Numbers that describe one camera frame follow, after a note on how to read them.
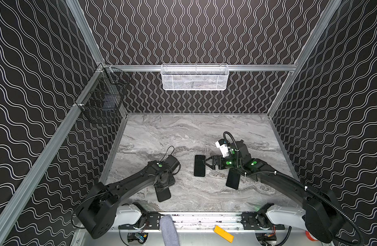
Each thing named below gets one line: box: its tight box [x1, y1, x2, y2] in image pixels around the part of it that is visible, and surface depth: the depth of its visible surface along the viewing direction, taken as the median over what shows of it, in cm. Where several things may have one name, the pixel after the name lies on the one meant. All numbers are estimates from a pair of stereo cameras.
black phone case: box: [154, 186, 172, 202], surface depth 83 cm
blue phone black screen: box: [193, 154, 206, 177], surface depth 93 cm
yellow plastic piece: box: [213, 224, 235, 243], surface depth 72 cm
